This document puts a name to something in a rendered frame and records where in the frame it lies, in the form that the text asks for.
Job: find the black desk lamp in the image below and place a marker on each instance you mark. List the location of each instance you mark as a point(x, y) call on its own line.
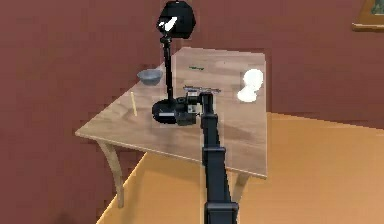
point(176, 20)

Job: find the grey pen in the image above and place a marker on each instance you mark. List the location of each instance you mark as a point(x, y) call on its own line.
point(201, 89)

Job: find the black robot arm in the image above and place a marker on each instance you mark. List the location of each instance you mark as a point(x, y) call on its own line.
point(215, 156)

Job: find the gold framed wall picture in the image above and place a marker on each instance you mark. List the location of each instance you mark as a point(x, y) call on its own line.
point(366, 20)

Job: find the grey bowl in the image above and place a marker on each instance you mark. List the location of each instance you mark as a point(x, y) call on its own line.
point(150, 77)

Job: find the light wooden table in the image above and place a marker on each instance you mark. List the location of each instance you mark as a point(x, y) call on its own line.
point(236, 133)

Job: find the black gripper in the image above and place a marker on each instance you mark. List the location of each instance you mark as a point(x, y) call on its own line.
point(184, 118)

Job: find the pale yellow pencil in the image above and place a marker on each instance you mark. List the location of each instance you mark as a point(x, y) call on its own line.
point(134, 105)

